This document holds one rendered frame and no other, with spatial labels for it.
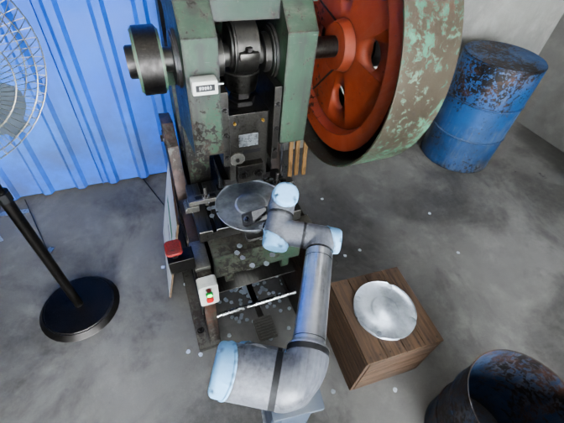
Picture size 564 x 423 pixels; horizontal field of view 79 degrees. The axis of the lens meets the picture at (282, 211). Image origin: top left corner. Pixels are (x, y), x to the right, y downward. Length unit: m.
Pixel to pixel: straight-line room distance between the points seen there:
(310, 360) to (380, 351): 0.87
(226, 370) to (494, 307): 1.96
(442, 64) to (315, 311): 0.70
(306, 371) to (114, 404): 1.30
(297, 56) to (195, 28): 0.30
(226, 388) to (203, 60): 0.80
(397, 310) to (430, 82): 1.05
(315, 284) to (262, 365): 0.23
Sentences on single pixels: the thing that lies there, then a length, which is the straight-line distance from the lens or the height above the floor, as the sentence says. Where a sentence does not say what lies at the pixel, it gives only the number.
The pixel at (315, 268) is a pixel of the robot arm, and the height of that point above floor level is 1.05.
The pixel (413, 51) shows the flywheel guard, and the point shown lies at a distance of 0.97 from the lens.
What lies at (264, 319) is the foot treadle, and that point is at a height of 0.16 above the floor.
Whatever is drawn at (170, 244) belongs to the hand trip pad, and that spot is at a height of 0.76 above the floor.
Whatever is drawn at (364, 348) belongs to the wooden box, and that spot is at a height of 0.35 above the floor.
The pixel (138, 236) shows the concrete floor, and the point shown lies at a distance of 2.41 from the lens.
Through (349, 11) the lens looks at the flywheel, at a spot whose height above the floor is 1.44.
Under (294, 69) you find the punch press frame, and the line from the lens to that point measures 1.12.
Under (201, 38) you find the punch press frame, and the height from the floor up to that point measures 1.43.
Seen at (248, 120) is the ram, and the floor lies 1.14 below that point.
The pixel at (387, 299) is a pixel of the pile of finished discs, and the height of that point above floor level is 0.37.
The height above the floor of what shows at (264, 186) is 0.78.
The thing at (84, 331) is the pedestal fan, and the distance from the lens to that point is 2.09.
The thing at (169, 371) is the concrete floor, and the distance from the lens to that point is 1.92.
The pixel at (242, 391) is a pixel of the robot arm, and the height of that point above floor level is 1.04.
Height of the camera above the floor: 1.77
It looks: 46 degrees down
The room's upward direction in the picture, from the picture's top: 6 degrees clockwise
